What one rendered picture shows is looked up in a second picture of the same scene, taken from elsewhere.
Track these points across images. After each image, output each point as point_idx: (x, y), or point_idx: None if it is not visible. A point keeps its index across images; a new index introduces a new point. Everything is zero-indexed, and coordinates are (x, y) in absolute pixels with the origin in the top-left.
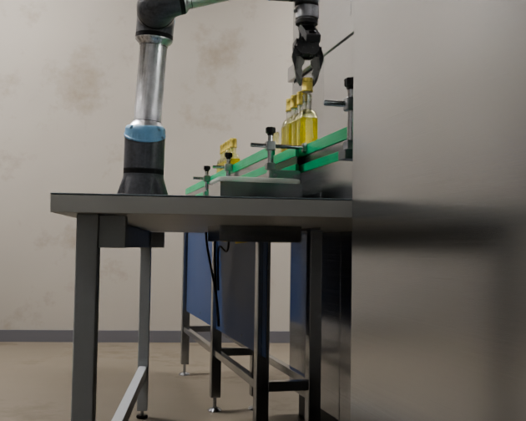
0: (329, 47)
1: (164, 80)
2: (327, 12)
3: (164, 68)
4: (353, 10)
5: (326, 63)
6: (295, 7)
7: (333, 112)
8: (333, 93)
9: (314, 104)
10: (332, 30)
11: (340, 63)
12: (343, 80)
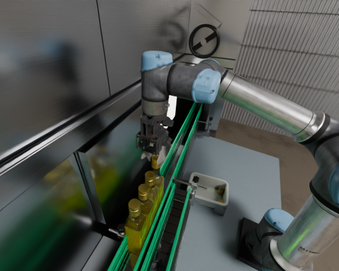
0: (89, 137)
1: (295, 218)
2: (23, 87)
3: (301, 207)
4: (114, 86)
5: (95, 155)
6: (166, 100)
7: (117, 180)
8: (115, 168)
9: (21, 254)
10: (64, 116)
11: (121, 138)
12: (128, 148)
